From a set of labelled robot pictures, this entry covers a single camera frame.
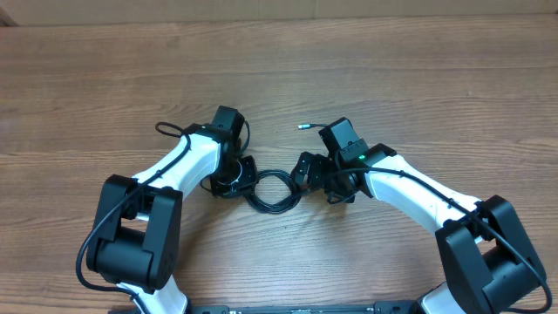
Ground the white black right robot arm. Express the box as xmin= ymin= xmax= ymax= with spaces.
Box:
xmin=290 ymin=143 xmax=553 ymax=313

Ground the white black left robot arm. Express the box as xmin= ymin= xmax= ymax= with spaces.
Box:
xmin=76 ymin=121 xmax=255 ymax=313

